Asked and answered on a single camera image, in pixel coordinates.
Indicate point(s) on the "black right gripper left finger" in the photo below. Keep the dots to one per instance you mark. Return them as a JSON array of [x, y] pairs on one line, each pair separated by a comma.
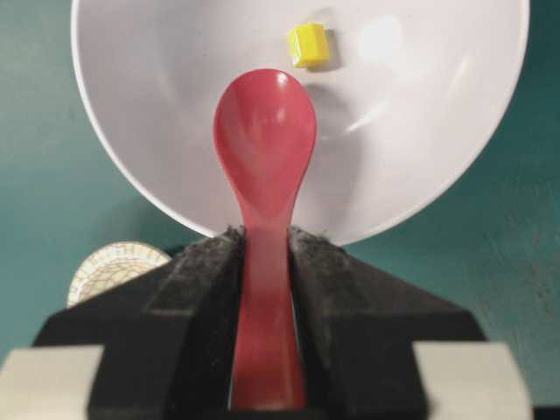
[[168, 336]]

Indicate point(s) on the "yellow hexagonal prism block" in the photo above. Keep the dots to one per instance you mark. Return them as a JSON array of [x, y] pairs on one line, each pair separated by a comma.
[[308, 47]]

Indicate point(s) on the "small speckled ceramic dish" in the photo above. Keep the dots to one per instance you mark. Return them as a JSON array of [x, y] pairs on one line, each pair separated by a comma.
[[112, 265]]

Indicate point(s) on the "pink plastic soup spoon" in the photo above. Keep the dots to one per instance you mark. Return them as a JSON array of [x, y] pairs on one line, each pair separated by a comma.
[[264, 132]]

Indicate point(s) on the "large white bowl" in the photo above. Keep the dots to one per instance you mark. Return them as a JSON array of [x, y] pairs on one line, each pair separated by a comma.
[[414, 92]]

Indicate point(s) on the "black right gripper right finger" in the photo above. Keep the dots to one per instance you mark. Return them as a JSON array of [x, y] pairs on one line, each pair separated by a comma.
[[356, 325]]

